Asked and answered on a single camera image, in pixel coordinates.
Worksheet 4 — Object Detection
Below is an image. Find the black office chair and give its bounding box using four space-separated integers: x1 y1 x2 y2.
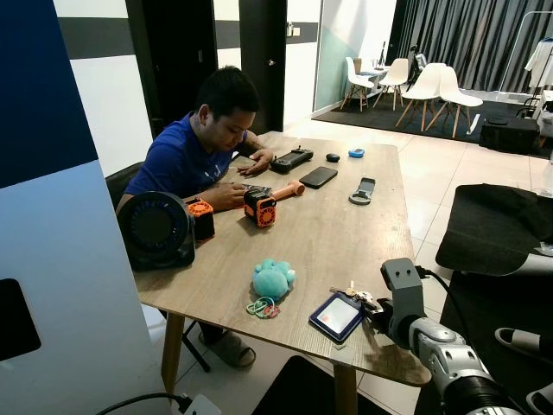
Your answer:
105 161 213 374

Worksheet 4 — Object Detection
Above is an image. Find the black rug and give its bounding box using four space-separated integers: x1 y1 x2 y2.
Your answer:
312 96 553 158

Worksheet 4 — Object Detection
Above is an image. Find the teal plush toy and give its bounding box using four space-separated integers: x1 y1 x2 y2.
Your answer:
251 258 297 302

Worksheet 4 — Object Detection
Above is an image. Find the metal key bunch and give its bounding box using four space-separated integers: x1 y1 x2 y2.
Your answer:
329 280 383 315

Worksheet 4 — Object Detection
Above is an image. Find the white shell chair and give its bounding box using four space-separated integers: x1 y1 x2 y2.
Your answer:
343 56 375 112
397 61 447 131
376 57 412 110
427 67 486 140

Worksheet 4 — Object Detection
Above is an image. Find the orange black cube device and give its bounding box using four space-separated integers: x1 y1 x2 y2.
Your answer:
242 185 278 229

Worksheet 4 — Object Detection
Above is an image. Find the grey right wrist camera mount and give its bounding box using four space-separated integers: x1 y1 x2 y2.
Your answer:
381 258 427 342

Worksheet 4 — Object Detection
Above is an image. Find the black round fan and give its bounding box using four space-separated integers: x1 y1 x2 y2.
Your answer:
117 191 198 271

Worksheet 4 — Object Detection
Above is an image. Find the blue card holder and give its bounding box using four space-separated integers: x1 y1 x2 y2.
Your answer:
308 290 365 345

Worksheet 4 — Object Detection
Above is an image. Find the black floor cable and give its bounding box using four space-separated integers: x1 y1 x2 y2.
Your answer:
94 393 192 415

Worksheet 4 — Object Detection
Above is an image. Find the white power strip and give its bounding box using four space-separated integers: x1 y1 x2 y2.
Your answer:
176 394 222 415

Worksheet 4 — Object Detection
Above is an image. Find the man in blue shirt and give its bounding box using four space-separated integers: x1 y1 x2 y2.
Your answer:
116 67 278 369

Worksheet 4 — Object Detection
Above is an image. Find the black smartphone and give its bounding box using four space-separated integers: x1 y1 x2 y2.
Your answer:
298 165 340 190

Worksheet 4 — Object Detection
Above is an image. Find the white hanging shirt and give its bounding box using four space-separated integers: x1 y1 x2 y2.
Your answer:
526 38 553 93

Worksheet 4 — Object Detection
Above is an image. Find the wooden table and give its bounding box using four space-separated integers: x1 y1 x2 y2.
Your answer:
134 131 434 415

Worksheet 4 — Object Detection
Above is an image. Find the black handheld controller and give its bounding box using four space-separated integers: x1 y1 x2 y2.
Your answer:
269 148 315 175

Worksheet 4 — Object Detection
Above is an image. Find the green red ring bundle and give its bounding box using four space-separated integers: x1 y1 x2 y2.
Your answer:
245 297 281 320

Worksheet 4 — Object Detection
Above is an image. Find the orange black small box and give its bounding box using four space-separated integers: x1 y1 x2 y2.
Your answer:
186 197 216 242

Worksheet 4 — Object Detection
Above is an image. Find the narrow black door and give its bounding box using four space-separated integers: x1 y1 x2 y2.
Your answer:
238 0 289 136

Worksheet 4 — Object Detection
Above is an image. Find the black fabric chair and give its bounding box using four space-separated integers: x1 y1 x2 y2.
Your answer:
435 183 553 278

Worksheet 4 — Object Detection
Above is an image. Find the white clothes rack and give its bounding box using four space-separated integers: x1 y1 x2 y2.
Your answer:
496 10 553 98

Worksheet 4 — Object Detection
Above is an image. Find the wide black door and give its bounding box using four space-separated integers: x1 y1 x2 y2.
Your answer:
124 0 219 137

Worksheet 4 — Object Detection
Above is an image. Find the dark grey curtain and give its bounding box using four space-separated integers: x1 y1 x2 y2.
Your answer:
388 0 553 93

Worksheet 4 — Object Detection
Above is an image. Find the orange cylinder handle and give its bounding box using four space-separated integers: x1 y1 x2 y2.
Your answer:
272 180 306 202

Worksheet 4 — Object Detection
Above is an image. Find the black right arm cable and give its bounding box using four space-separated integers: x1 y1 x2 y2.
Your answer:
418 266 474 347

